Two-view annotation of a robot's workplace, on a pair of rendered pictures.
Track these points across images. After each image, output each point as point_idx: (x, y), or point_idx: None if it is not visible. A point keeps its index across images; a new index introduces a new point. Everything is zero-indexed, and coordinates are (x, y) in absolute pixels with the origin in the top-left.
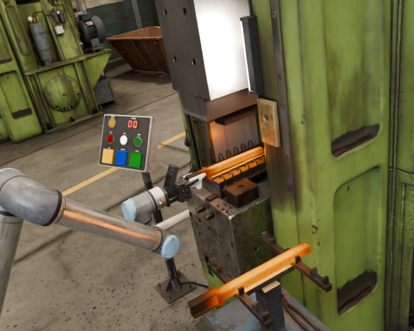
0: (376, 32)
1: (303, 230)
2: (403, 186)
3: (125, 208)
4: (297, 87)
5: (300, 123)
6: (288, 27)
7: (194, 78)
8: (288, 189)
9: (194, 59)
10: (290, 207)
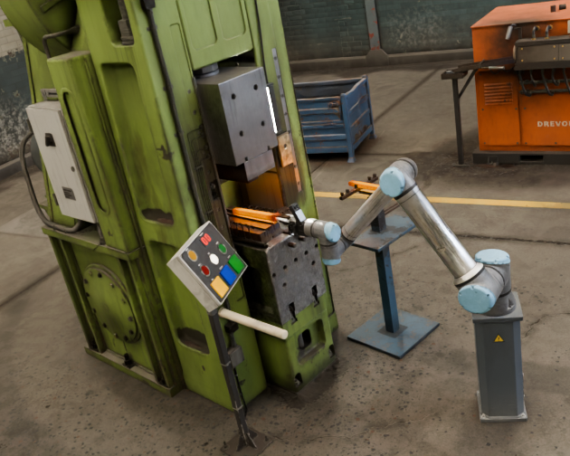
0: None
1: (309, 212)
2: None
3: (336, 225)
4: (294, 115)
5: (299, 137)
6: (286, 81)
7: (263, 137)
8: (299, 190)
9: (262, 121)
10: (301, 203)
